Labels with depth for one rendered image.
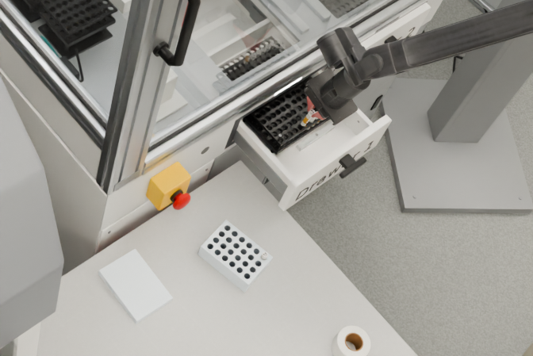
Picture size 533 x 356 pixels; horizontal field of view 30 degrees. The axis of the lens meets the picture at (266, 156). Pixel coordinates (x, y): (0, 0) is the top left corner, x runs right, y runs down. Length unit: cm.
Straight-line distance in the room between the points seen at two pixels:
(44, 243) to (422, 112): 234
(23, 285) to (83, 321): 80
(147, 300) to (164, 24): 67
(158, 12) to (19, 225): 47
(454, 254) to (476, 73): 57
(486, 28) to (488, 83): 130
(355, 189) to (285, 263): 110
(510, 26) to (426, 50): 16
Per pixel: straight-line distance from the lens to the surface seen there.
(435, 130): 328
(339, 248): 302
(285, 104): 210
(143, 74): 156
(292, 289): 205
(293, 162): 210
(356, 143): 206
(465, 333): 305
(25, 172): 105
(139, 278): 197
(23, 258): 112
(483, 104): 315
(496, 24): 176
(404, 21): 231
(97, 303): 196
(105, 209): 190
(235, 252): 201
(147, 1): 141
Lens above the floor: 256
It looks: 55 degrees down
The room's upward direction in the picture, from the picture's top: 25 degrees clockwise
